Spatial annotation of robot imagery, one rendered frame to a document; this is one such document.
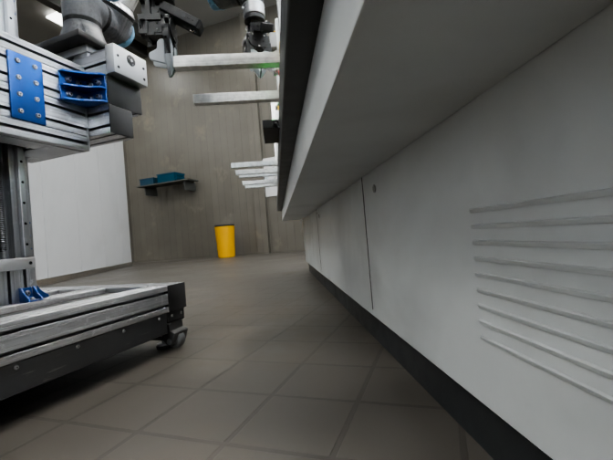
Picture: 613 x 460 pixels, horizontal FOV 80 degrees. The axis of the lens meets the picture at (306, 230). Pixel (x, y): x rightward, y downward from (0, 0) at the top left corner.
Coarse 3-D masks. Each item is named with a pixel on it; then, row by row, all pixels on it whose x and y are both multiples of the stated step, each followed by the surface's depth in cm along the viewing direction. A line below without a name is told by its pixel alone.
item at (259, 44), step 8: (248, 16) 123; (256, 16) 123; (264, 16) 126; (248, 24) 127; (248, 32) 123; (256, 32) 123; (256, 40) 123; (264, 40) 124; (256, 48) 125; (264, 48) 124
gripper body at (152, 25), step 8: (144, 0) 95; (152, 0) 96; (160, 0) 96; (168, 0) 97; (144, 8) 97; (152, 8) 96; (144, 16) 94; (152, 16) 94; (160, 16) 94; (168, 16) 94; (144, 24) 94; (152, 24) 94; (160, 24) 94; (144, 32) 93; (152, 32) 94; (160, 32) 94; (176, 32) 100; (152, 40) 98; (176, 40) 100
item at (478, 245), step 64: (576, 64) 32; (448, 128) 56; (512, 128) 41; (576, 128) 33; (384, 192) 90; (448, 192) 57; (512, 192) 42; (576, 192) 33; (320, 256) 235; (384, 256) 94; (448, 256) 59; (512, 256) 43; (576, 256) 34; (384, 320) 99; (448, 320) 61; (512, 320) 44; (576, 320) 34; (448, 384) 68; (512, 384) 45; (576, 384) 34; (512, 448) 50; (576, 448) 36
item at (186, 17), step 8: (160, 8) 95; (168, 8) 95; (176, 8) 95; (176, 16) 95; (184, 16) 95; (192, 16) 95; (176, 24) 99; (184, 24) 97; (192, 24) 95; (200, 24) 96; (192, 32) 98; (200, 32) 98
